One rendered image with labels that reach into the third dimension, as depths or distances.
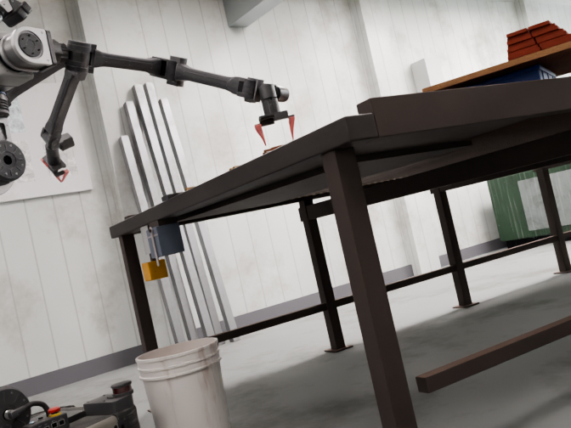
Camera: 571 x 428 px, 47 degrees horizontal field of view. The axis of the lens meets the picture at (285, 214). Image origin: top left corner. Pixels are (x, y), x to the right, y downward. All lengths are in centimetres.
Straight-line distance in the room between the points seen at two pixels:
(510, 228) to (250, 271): 323
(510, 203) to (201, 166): 359
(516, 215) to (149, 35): 429
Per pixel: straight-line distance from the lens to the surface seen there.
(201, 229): 507
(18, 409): 224
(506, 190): 763
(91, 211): 514
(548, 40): 241
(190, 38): 593
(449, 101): 172
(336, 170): 157
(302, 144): 166
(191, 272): 493
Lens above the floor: 68
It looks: 2 degrees up
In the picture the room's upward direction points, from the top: 13 degrees counter-clockwise
